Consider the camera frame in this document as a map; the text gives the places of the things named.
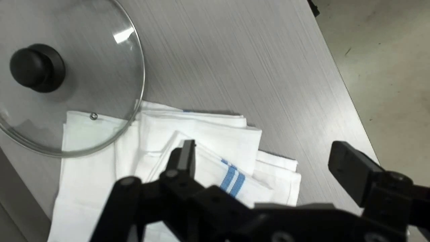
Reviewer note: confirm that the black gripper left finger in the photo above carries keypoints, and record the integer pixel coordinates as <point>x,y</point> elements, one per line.
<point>188,159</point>

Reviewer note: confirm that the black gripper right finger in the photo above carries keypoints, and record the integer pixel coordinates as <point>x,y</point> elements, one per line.
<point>357,173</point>

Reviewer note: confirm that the glass pot lid black knob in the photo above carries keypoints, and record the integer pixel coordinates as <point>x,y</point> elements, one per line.
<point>80,72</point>

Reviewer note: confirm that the white towel with blue stripes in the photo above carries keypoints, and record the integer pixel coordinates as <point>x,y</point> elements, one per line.
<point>147,148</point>

